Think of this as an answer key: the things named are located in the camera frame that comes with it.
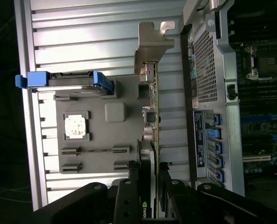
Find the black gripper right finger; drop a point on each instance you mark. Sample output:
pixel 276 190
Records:
pixel 178 203

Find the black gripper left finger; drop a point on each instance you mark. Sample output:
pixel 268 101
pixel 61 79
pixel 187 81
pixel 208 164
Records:
pixel 126 200

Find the white expansion slot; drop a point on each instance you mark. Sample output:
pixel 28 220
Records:
pixel 257 158

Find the grey parts rack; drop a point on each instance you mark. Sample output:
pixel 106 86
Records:
pixel 98 140

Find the silver CPU chip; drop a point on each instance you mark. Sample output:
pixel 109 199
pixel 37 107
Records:
pixel 75 126

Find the hard disk in blue carrier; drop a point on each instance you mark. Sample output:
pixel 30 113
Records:
pixel 36 79

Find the CPU socket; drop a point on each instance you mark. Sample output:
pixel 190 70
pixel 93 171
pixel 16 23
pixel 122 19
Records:
pixel 269 60

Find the green motherboard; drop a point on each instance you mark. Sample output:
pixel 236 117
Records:
pixel 257 130

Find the open black PC case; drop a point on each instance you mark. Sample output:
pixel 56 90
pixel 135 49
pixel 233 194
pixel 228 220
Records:
pixel 231 116

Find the blue expansion slot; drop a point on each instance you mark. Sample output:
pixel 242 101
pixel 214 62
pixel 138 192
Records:
pixel 276 115

